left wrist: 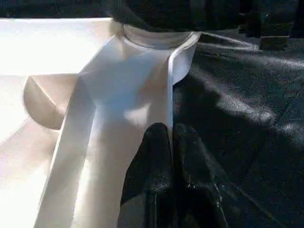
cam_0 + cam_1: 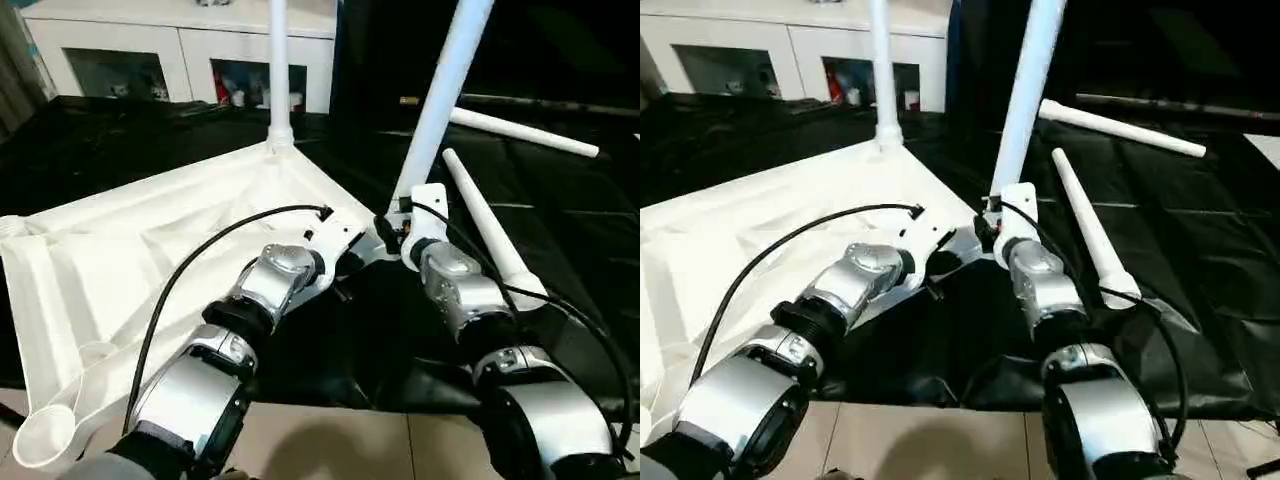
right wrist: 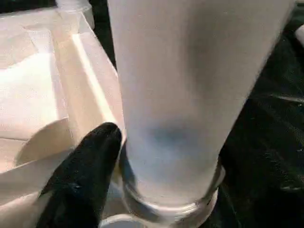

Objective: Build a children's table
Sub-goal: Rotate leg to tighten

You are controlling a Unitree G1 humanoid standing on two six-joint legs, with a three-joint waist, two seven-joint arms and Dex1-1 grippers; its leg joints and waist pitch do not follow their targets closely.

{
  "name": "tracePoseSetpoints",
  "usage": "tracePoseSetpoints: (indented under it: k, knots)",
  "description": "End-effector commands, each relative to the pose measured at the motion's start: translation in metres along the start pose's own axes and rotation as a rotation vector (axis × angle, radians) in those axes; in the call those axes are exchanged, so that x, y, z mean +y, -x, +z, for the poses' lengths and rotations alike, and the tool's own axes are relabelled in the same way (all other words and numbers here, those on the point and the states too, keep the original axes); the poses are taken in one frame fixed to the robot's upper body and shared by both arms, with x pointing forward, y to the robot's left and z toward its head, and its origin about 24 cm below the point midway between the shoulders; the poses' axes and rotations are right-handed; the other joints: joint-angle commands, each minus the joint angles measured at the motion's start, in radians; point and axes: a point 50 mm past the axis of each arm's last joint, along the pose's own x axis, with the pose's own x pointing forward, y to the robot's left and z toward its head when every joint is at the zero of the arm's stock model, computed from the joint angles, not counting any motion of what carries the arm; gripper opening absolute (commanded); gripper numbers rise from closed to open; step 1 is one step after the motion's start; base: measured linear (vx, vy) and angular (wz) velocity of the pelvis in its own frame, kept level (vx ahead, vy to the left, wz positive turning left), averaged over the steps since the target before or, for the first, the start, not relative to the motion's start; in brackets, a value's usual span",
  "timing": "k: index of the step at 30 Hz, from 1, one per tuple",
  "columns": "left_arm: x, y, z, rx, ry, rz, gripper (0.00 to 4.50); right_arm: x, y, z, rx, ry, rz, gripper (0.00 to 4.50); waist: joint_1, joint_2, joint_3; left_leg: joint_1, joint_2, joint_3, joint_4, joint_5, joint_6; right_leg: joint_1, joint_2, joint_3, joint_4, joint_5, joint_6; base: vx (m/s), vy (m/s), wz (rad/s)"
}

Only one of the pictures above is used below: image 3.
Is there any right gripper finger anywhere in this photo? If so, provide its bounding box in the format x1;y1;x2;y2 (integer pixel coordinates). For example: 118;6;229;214
36;123;123;228

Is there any white plastic table top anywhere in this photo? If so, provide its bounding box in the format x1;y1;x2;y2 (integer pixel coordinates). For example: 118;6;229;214
0;6;148;228

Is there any black mat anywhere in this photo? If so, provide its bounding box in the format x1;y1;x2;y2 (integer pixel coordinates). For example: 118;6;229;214
90;0;304;228

